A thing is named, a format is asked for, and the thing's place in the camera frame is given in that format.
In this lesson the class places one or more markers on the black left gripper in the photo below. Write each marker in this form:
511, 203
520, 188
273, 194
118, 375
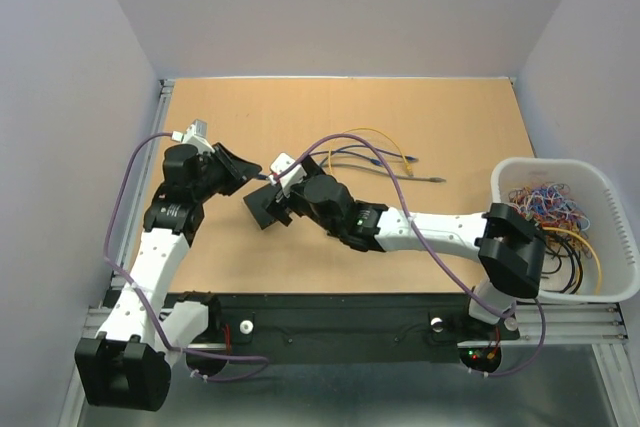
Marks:
233, 166

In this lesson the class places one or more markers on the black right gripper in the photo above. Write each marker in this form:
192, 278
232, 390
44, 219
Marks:
314, 170

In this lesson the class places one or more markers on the black switch with ports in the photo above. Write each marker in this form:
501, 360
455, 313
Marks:
257, 203

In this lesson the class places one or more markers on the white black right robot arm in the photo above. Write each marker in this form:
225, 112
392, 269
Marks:
510, 248

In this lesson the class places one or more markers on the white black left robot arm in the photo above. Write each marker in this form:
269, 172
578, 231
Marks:
128, 364

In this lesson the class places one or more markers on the white plastic basket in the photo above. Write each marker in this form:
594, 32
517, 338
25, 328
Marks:
614, 275

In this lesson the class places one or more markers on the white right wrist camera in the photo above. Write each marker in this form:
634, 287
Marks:
285, 172

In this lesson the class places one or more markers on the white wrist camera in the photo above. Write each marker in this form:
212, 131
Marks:
285, 172
194, 135

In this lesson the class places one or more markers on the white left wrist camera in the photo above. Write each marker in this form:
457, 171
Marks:
194, 135

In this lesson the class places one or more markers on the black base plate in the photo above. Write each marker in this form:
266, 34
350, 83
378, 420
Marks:
349, 328

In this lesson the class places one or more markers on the aluminium frame rails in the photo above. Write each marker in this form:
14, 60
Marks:
417, 144

